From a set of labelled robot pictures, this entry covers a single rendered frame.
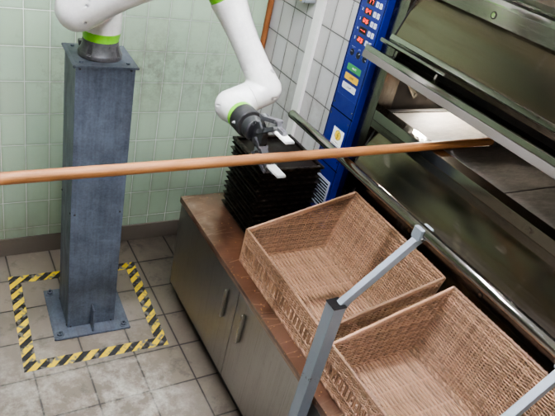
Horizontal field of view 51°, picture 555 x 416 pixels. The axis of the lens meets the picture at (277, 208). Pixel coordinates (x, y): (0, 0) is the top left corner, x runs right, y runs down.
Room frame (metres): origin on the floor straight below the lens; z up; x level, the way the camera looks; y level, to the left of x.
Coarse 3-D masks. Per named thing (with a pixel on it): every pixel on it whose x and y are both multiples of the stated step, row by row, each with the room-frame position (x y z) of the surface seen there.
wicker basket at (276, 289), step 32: (352, 192) 2.05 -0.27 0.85; (288, 224) 1.89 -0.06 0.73; (320, 224) 1.98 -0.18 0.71; (352, 224) 1.99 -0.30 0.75; (384, 224) 1.89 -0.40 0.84; (256, 256) 1.71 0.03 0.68; (288, 256) 1.89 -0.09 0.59; (320, 256) 1.94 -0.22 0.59; (352, 256) 1.90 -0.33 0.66; (384, 256) 1.81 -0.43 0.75; (416, 256) 1.72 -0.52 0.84; (288, 288) 1.52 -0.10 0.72; (320, 288) 1.73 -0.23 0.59; (384, 288) 1.74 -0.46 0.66; (416, 288) 1.56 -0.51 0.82; (288, 320) 1.48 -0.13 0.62; (352, 320) 1.41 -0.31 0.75
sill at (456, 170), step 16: (384, 112) 2.12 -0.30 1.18; (400, 128) 2.00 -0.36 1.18; (432, 160) 1.85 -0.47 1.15; (448, 160) 1.82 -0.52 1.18; (448, 176) 1.78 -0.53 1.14; (464, 176) 1.73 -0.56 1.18; (480, 176) 1.75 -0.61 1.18; (480, 192) 1.67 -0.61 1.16; (496, 192) 1.66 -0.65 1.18; (496, 208) 1.61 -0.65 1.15; (512, 208) 1.58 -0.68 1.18; (512, 224) 1.55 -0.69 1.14; (528, 224) 1.51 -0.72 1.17; (544, 224) 1.53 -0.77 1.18; (544, 240) 1.46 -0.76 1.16
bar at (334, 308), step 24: (360, 168) 1.60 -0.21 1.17; (384, 192) 1.48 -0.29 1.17; (408, 216) 1.39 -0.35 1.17; (408, 240) 1.34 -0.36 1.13; (432, 240) 1.30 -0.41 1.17; (384, 264) 1.29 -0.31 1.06; (456, 264) 1.22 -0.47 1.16; (360, 288) 1.25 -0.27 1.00; (480, 288) 1.16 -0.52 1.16; (336, 312) 1.20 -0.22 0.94; (312, 360) 1.20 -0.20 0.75; (312, 384) 1.20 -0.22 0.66; (552, 384) 0.93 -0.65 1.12; (528, 408) 0.91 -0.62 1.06
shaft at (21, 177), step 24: (384, 144) 1.74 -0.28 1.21; (408, 144) 1.79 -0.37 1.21; (432, 144) 1.85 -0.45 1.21; (456, 144) 1.92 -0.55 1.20; (480, 144) 1.99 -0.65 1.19; (48, 168) 1.13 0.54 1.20; (72, 168) 1.16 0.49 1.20; (96, 168) 1.18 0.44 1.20; (120, 168) 1.22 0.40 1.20; (144, 168) 1.25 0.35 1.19; (168, 168) 1.29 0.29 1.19; (192, 168) 1.33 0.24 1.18
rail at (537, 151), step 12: (372, 48) 2.01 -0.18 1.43; (384, 60) 1.94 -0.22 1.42; (396, 60) 1.92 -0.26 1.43; (408, 72) 1.85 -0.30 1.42; (432, 84) 1.76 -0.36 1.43; (444, 96) 1.70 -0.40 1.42; (468, 108) 1.63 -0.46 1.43; (480, 120) 1.58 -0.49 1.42; (492, 120) 1.56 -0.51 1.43; (504, 132) 1.51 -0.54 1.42; (528, 144) 1.45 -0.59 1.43; (540, 156) 1.41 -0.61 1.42; (552, 156) 1.39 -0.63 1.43
